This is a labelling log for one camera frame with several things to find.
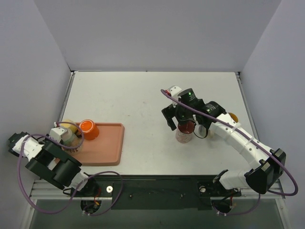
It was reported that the pink patterned mug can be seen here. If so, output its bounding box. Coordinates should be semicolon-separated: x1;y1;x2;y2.
175;121;195;143

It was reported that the beige patterned mug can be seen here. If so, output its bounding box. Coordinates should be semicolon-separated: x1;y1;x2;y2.
198;125;214;139

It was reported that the blue patterned mug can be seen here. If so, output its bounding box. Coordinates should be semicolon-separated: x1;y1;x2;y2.
229;113;239;123

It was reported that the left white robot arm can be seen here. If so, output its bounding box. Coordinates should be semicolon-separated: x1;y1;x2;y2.
8;132;100;197

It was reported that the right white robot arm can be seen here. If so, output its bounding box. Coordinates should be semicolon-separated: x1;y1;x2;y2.
161;86;286;195

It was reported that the orange mug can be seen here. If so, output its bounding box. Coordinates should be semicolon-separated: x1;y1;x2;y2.
79;119;100;141

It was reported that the yellow mug behind tray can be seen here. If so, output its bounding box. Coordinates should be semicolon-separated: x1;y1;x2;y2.
60;119;78;134

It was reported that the yellow cream mug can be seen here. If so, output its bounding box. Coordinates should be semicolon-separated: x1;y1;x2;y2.
61;129;83;156

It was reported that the pink plastic tray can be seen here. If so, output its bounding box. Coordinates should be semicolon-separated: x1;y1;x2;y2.
73;123;125;166

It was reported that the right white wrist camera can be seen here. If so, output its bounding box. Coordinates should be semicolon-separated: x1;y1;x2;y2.
165;86;182;100

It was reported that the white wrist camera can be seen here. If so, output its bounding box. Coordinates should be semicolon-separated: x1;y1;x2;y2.
165;86;182;100
49;122;68;143

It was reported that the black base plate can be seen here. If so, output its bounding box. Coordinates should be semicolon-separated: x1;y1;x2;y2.
61;174;243;212

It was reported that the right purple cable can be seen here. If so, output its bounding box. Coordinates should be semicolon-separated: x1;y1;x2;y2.
161;89;298;217

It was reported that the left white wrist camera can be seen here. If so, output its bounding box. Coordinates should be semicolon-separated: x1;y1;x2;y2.
49;122;68;143

